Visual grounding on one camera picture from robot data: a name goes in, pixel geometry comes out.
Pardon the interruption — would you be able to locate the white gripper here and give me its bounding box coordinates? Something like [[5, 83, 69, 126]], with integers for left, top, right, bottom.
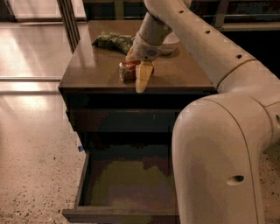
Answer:
[[125, 32, 163, 94]]

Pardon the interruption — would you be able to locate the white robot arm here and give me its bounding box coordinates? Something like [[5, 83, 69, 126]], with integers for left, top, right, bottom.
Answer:
[[129, 0, 280, 224]]

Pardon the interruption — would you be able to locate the dark wooden drawer cabinet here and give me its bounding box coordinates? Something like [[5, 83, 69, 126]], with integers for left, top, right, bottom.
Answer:
[[59, 20, 215, 151]]

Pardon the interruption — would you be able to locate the closed dark top drawer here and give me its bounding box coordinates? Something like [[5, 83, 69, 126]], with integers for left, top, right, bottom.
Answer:
[[66, 109, 179, 133]]

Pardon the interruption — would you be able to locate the open dark middle drawer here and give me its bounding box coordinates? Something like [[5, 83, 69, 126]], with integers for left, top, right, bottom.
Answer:
[[62, 145, 180, 224]]

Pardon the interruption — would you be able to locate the green chip bag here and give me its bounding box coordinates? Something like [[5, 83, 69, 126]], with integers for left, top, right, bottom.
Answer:
[[92, 32, 135, 54]]

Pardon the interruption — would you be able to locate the white ceramic bowl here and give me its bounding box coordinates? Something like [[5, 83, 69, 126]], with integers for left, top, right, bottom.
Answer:
[[160, 32, 179, 56]]

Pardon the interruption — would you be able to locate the blue tape piece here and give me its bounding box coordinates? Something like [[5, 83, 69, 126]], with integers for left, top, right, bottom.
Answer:
[[78, 145, 84, 152]]

